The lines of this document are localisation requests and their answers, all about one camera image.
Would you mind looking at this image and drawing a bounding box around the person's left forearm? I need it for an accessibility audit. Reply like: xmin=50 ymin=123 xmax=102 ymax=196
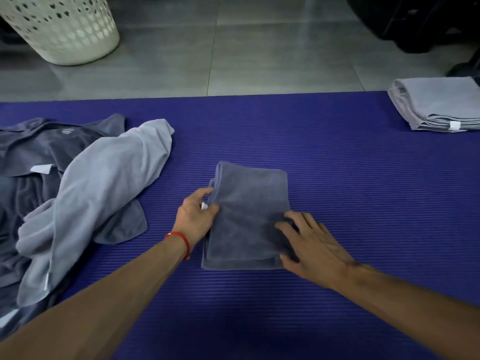
xmin=0 ymin=237 xmax=188 ymax=360

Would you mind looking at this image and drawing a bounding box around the red string bracelet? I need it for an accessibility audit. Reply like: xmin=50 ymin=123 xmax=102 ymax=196
xmin=164 ymin=231 xmax=191 ymax=261

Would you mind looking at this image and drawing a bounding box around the person's right forearm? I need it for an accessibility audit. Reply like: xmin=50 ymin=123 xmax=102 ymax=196
xmin=337 ymin=262 xmax=480 ymax=360

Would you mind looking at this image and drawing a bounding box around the black weight stack machine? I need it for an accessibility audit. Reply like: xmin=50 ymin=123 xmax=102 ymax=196
xmin=344 ymin=0 xmax=480 ymax=85

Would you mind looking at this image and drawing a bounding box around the purple ribbed mat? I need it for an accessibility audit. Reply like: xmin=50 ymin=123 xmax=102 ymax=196
xmin=0 ymin=90 xmax=480 ymax=360

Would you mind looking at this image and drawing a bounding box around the person's left hand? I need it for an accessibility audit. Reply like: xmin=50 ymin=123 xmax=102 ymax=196
xmin=171 ymin=187 xmax=220 ymax=256

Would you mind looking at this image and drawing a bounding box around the maroon padded gym machine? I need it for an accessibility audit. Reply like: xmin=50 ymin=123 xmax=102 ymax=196
xmin=0 ymin=16 xmax=29 ymax=46

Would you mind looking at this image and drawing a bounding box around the pile of dark grey towels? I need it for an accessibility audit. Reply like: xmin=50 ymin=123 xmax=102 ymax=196
xmin=0 ymin=113 xmax=148 ymax=340

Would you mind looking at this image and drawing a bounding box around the dark grey printed towel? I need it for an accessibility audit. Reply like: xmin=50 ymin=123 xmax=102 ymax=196
xmin=201 ymin=161 xmax=293 ymax=271

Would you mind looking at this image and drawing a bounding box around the person's right hand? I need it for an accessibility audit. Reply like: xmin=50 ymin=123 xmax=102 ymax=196
xmin=274 ymin=210 xmax=357 ymax=291

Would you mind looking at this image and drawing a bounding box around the white perforated laundry basket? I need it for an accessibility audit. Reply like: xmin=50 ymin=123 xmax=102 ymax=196
xmin=0 ymin=0 xmax=121 ymax=67

